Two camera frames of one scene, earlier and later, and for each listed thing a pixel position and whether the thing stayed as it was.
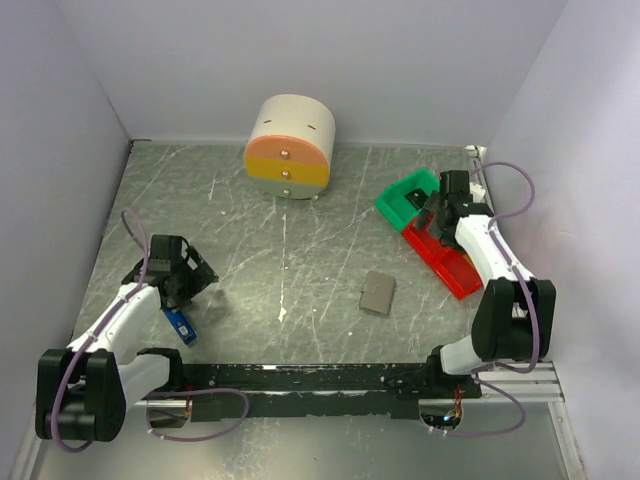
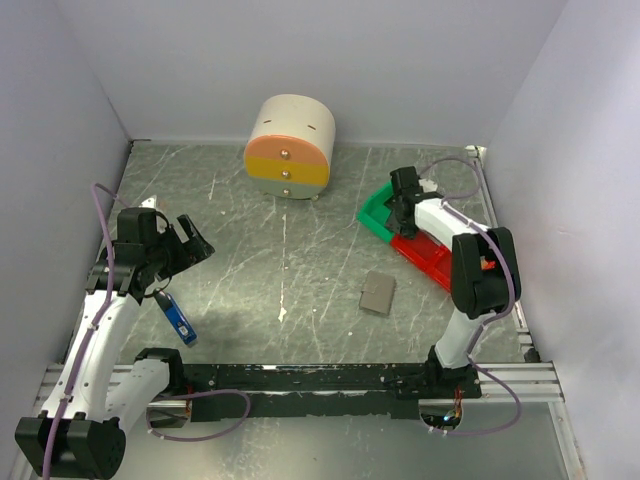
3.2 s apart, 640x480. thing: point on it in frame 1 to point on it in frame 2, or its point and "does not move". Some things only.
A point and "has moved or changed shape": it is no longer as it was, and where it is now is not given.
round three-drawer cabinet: [289, 151] does not move
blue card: [181, 325] does not move
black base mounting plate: [294, 391] does not move
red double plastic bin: [453, 267] has moved or changed shape
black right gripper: [432, 204] to [404, 231]
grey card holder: [378, 293] does not move
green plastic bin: [396, 208] has moved or changed shape
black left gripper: [200, 276] to [194, 251]
